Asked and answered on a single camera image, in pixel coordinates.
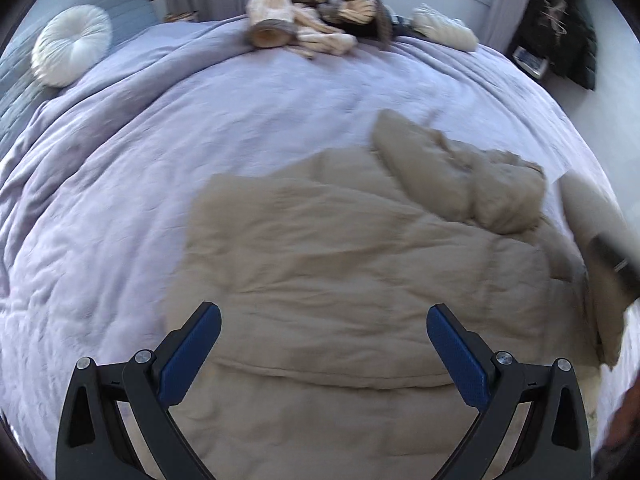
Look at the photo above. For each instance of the blue grey padded headboard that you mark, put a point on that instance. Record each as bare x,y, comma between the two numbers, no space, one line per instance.
125,5

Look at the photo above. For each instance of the lavender bed blanket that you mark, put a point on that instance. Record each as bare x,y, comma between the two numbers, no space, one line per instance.
225,110

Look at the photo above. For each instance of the pile of striped knit clothes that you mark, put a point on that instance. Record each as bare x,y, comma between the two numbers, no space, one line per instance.
310,25

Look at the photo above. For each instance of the beige puffer jacket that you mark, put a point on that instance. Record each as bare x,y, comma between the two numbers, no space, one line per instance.
325,260

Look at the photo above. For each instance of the white knit sweater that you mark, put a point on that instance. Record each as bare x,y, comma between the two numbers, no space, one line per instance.
445,27

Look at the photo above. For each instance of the wooden bedside table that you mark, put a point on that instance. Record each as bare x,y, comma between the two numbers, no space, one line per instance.
180,16

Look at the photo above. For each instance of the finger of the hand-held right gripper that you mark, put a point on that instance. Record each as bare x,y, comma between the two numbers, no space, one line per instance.
612,267

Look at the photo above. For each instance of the person's right forearm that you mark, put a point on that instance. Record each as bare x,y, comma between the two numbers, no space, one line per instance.
622,425

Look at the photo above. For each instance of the dark hanging jacket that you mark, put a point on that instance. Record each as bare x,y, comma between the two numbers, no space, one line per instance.
570,35

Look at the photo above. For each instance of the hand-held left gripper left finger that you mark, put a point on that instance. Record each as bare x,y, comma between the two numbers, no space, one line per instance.
192,355

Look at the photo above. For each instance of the white round pillow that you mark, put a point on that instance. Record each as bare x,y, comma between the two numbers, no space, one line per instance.
70,45

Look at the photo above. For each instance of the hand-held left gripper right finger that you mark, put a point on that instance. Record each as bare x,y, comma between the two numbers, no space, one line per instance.
457,360

